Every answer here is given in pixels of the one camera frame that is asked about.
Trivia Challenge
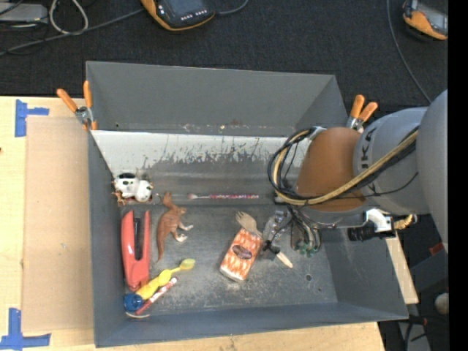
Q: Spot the orange patterned box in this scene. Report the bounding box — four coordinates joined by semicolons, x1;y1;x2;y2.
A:
219;227;264;283

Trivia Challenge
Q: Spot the pink patterned spoon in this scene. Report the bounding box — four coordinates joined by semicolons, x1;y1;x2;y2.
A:
186;192;260;201

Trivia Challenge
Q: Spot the grey metal bin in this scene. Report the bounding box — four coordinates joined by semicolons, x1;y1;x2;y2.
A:
84;60;410;349

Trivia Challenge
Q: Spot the brown toy dinosaur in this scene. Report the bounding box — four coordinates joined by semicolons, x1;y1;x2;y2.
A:
156;191;195;265

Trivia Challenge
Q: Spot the yellow toothbrush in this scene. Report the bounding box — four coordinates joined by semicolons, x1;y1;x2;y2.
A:
135;257;196;301

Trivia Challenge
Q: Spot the red and white toothbrush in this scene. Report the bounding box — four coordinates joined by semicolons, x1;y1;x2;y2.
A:
135;276;179;316

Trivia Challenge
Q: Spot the white spotted toy animal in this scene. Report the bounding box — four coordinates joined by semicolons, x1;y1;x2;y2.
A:
113;173;154;203

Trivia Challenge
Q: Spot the red stapler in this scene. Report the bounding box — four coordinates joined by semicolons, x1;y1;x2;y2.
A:
120;210;152;293

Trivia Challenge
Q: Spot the blue ball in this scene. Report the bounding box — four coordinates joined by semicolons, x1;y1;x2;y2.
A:
123;292;145;313

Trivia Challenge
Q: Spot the brown cardboard board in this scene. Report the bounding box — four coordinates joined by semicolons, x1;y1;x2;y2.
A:
20;115;94;334

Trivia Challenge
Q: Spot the black cylinder on white bracket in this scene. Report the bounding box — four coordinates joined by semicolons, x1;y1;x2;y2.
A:
347;208;398;243

